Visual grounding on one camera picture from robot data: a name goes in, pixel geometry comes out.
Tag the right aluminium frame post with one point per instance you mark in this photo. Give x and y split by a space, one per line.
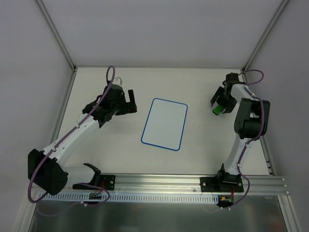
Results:
267 31

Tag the green whiteboard eraser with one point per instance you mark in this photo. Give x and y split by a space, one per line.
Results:
217 110

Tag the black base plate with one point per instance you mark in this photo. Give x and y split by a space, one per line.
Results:
106 181
213 184

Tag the right table edge rail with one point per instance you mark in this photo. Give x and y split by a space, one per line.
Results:
264 145

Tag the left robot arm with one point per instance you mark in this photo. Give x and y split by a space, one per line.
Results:
47 169

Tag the white slotted cable duct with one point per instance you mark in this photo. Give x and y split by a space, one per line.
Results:
124 197

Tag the left aluminium frame post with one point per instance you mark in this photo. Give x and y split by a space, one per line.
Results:
42 8

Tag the left table edge rail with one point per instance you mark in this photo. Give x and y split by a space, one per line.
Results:
63 106

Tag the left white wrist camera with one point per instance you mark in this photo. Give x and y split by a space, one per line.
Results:
117 81

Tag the aluminium frame post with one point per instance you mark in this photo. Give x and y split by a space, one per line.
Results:
42 8
267 31

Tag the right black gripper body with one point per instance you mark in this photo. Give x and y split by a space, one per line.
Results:
225 99

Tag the blue-framed small whiteboard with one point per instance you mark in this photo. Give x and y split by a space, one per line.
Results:
165 124

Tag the aluminium mounting rail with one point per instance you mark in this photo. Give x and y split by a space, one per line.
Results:
175 184

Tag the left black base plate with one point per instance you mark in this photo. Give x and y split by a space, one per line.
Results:
106 181

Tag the table edge rail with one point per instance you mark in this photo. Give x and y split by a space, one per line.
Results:
63 106
264 145

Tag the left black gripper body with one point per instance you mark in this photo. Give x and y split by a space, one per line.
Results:
123 104

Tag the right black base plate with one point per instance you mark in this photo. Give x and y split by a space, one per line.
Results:
213 184

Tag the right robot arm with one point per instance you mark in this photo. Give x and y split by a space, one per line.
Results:
250 124

